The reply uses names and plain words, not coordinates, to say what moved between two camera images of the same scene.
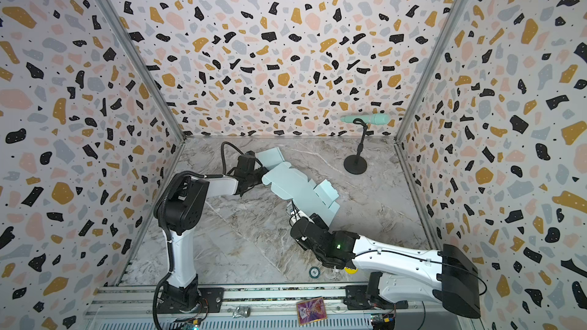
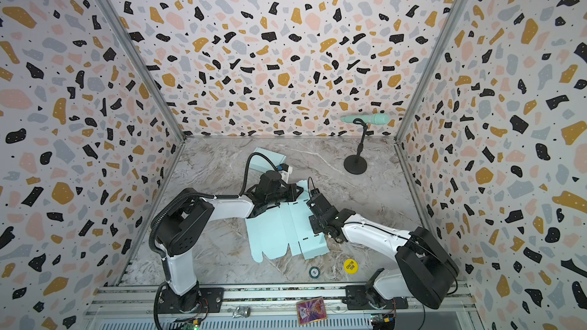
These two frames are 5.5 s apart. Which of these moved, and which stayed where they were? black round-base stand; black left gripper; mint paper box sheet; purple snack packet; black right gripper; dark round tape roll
Moved: black right gripper; black left gripper
Stayed: mint paper box sheet; purple snack packet; black round-base stand; dark round tape roll
